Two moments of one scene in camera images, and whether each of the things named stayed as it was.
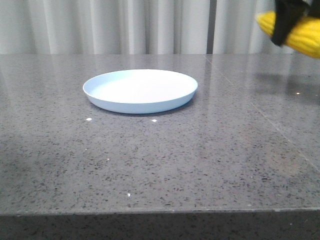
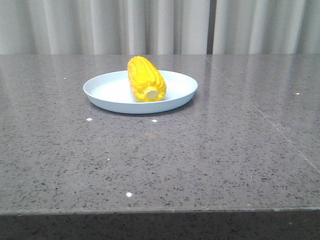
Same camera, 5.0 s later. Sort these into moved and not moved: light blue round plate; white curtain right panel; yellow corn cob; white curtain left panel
Moved: yellow corn cob
Not moved: light blue round plate; white curtain right panel; white curtain left panel
